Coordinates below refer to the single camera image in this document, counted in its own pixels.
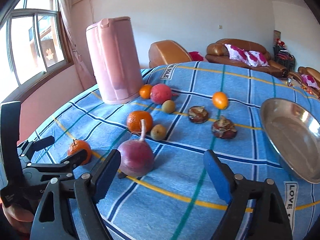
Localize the mandarin with stem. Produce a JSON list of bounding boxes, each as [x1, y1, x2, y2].
[[67, 139, 92, 165]]

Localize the dark brown mangosteen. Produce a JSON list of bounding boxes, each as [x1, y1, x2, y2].
[[188, 106, 209, 124], [212, 116, 237, 139]]

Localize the smooth oval orange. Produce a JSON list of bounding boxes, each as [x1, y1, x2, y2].
[[212, 92, 229, 110]]

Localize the green kiwi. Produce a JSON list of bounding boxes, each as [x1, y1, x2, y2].
[[150, 124, 167, 141], [162, 100, 176, 114]]

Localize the large orange mandarin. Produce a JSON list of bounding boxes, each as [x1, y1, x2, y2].
[[126, 111, 153, 133]]

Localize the red pomegranate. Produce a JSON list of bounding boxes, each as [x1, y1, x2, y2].
[[150, 83, 178, 105]]

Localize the left hand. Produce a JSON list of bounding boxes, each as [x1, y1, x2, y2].
[[2, 205, 34, 234]]

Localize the steel round plate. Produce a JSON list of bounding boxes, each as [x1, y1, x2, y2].
[[260, 98, 319, 184]]

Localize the blue plaid tablecloth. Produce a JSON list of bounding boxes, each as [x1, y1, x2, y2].
[[29, 62, 319, 239]]

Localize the floral pillow on far armchair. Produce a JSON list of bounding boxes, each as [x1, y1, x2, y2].
[[301, 74, 319, 90]]

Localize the brown leather armchair far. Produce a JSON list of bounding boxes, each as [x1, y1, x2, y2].
[[287, 67, 320, 99]]

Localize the brown leather armchair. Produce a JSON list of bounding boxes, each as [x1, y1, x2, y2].
[[287, 67, 320, 99], [149, 40, 192, 68]]

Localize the small orange behind pomegranate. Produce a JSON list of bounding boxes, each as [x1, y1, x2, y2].
[[139, 84, 152, 99]]

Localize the black stacked chairs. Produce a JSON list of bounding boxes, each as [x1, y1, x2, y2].
[[273, 45, 296, 72]]

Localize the white red floral pillow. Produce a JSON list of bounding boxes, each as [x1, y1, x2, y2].
[[224, 44, 249, 64]]

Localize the brown leather three-seat sofa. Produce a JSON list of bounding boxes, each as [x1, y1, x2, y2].
[[206, 38, 287, 78]]

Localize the pink thermos jug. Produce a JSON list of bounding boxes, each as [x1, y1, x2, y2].
[[86, 16, 144, 105]]

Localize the red floral pillow near armchair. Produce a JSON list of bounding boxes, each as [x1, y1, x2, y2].
[[188, 51, 204, 61]]

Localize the brown leather armchair near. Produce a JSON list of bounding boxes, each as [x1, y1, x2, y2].
[[149, 40, 192, 68]]

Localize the pink curtain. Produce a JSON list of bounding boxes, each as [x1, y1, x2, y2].
[[58, 0, 96, 90]]

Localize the window with metal frame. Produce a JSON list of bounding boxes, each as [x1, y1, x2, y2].
[[1, 0, 72, 101]]

